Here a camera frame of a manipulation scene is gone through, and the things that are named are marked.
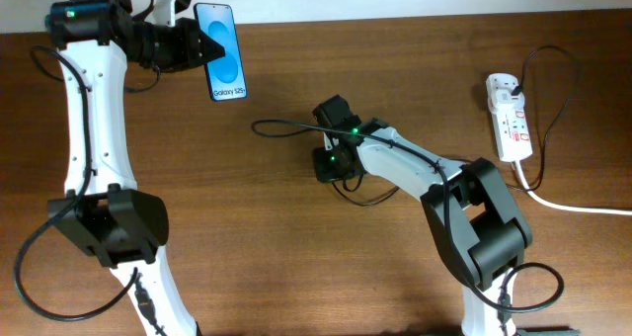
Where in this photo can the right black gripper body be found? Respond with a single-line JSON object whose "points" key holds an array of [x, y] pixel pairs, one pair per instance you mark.
{"points": [[325, 165]]}

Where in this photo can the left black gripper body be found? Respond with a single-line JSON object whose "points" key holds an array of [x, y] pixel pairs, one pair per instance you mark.
{"points": [[174, 47]]}

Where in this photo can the blue screen smartphone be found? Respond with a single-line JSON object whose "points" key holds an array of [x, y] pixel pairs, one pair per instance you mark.
{"points": [[225, 74]]}

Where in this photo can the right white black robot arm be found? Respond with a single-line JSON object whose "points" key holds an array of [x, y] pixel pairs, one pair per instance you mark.
{"points": [[478, 230]]}

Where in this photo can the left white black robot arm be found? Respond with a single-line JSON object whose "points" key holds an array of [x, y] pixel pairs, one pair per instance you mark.
{"points": [[102, 211]]}

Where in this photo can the white USB charger plug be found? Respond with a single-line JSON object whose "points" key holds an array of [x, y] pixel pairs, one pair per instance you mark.
{"points": [[505, 100]]}

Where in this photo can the white power strip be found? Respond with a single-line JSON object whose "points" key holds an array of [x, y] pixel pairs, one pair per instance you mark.
{"points": [[510, 126]]}

